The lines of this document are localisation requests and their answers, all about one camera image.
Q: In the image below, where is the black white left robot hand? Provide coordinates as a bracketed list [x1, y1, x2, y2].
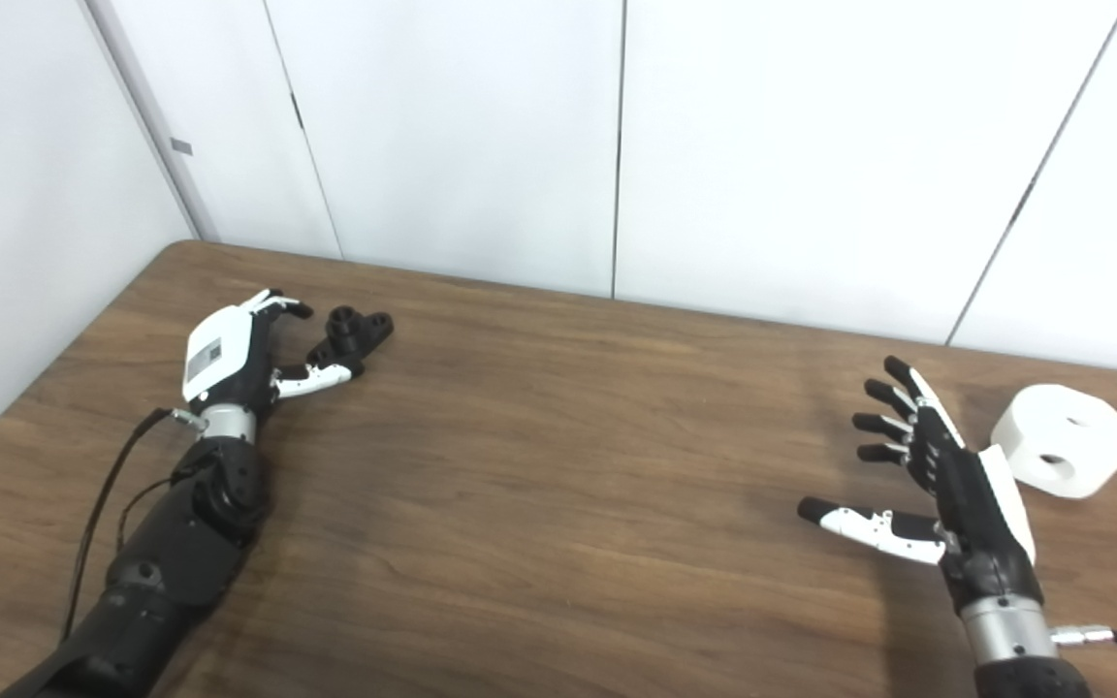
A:
[180, 288, 366, 416]

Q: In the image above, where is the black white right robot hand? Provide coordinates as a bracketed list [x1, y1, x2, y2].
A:
[797, 356, 1044, 607]

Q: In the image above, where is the round white piece with holes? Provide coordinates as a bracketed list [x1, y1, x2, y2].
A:
[990, 384, 1117, 501]

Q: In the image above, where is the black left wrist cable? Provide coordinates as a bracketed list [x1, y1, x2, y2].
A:
[59, 407, 210, 646]

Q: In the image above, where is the black flanged holder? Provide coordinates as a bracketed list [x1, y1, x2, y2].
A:
[304, 306, 396, 374]

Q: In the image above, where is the grey wall corner trim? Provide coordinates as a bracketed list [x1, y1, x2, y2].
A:
[83, 0, 220, 243]

